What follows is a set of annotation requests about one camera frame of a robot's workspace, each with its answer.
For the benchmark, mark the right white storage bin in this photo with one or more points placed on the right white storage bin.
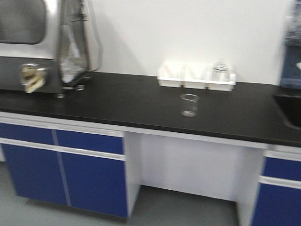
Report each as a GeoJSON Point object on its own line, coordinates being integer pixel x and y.
{"type": "Point", "coordinates": [222, 86]}

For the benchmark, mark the white storage bin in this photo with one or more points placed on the white storage bin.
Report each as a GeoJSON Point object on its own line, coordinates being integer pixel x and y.
{"type": "Point", "coordinates": [222, 86]}
{"type": "Point", "coordinates": [170, 74]}
{"type": "Point", "coordinates": [195, 76]}

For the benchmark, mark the stainless steel lab machine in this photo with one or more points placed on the stainless steel lab machine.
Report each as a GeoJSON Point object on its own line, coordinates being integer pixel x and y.
{"type": "Point", "coordinates": [30, 36]}

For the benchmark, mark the clear glass flask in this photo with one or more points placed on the clear glass flask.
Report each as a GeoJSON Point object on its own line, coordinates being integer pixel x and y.
{"type": "Point", "coordinates": [220, 71]}

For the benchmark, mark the blue shelf unit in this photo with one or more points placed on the blue shelf unit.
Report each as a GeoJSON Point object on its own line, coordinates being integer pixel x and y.
{"type": "Point", "coordinates": [291, 71]}

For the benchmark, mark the blue right cabinet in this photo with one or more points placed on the blue right cabinet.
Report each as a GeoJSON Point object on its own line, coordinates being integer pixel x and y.
{"type": "Point", "coordinates": [278, 201]}

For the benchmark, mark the black lab sink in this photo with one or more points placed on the black lab sink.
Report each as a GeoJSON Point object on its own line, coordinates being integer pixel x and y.
{"type": "Point", "coordinates": [290, 109]}

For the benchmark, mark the clear glass beaker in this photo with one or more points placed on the clear glass beaker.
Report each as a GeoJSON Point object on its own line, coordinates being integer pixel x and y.
{"type": "Point", "coordinates": [189, 105]}

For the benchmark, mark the blue cabinet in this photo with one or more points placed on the blue cabinet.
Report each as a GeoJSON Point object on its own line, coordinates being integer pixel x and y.
{"type": "Point", "coordinates": [278, 201]}
{"type": "Point", "coordinates": [74, 164]}

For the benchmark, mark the blue left cabinet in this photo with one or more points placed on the blue left cabinet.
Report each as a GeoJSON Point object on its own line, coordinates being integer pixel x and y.
{"type": "Point", "coordinates": [74, 164]}

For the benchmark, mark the middle white storage bin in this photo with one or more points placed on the middle white storage bin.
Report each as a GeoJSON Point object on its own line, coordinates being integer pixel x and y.
{"type": "Point", "coordinates": [195, 76]}

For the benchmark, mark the left white storage bin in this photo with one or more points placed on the left white storage bin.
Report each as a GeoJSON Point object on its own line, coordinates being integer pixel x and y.
{"type": "Point", "coordinates": [170, 74]}

